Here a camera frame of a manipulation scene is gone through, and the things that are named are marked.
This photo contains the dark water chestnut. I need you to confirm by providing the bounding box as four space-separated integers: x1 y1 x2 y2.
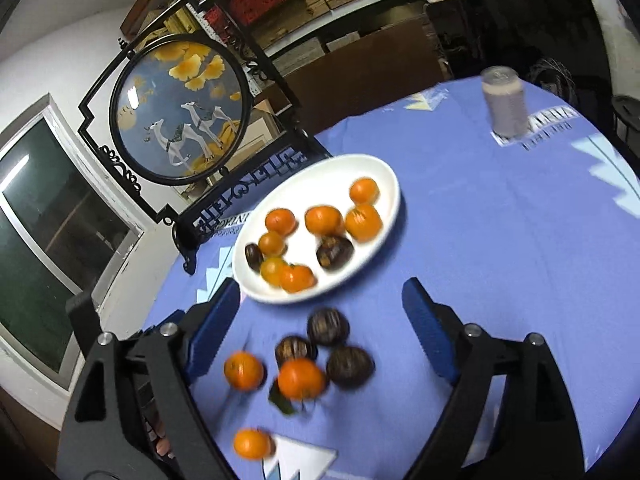
244 243 264 273

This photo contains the mandarin orange left centre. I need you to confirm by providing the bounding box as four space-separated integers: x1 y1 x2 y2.
224 351 265 391

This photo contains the dark chestnut middle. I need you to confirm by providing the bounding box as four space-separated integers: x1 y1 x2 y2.
274 335 318 368

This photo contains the yellow orange small fruit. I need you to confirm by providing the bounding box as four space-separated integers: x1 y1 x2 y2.
259 257 288 288

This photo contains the dark chestnut left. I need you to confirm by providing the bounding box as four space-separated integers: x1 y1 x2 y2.
326 346 374 389

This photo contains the small mandarin under gripper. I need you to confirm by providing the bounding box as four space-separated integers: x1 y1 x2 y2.
280 264 317 294

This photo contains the mandarin orange with leaf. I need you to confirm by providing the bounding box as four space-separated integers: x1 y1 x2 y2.
277 358 328 401

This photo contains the dark chestnut upper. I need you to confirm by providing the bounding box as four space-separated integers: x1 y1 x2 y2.
307 308 350 347

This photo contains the small orange kumquat top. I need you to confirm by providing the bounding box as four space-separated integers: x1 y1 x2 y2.
258 231 286 257

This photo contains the small orange kumquat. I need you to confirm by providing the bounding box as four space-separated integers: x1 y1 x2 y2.
258 231 286 257
349 177 380 205

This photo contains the mandarin orange far left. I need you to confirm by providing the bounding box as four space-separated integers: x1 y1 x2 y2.
232 428 276 460

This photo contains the dark chestnut large right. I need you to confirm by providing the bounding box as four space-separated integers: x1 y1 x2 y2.
316 236 354 272

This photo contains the mandarin orange front right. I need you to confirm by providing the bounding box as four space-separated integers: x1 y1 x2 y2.
344 204 383 243

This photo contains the mandarin orange behind finger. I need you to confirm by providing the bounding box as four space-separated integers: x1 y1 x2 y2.
265 208 297 237

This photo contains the blue patterned tablecloth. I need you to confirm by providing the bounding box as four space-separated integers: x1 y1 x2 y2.
142 77 640 480

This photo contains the white oval plate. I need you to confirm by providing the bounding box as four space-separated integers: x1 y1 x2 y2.
232 154 401 304

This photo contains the mandarin orange far right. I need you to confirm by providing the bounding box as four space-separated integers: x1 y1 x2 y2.
305 205 345 236

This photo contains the small orange kumquat middle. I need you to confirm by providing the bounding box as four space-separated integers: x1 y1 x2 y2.
349 177 380 205

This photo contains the round deer painting black stand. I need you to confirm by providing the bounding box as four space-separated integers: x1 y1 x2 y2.
78 0 329 274

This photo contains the silver drink can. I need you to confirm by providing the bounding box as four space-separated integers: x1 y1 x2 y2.
480 66 528 139

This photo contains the black screen panel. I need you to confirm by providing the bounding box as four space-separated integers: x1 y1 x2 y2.
425 0 614 132

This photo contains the window with white frame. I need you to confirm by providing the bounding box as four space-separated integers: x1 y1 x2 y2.
1 96 141 388

